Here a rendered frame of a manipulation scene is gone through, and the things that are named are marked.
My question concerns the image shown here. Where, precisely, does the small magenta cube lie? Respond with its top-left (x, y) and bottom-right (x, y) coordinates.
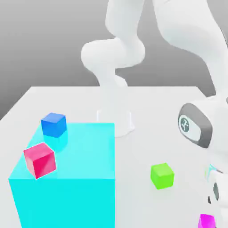
top-left (197, 213), bottom-right (216, 228)

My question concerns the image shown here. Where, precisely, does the small red cube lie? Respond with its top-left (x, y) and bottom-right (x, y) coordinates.
top-left (23, 142), bottom-right (57, 180)

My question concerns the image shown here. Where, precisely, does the small blue cube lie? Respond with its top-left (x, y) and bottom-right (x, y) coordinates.
top-left (41, 112), bottom-right (67, 138)

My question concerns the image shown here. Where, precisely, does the large cyan box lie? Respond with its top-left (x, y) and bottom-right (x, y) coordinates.
top-left (8, 122), bottom-right (116, 228)

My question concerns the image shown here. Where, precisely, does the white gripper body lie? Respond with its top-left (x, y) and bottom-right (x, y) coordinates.
top-left (214, 207), bottom-right (228, 228)

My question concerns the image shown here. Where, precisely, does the small green cube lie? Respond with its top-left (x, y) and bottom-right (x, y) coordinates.
top-left (150, 162), bottom-right (175, 190)

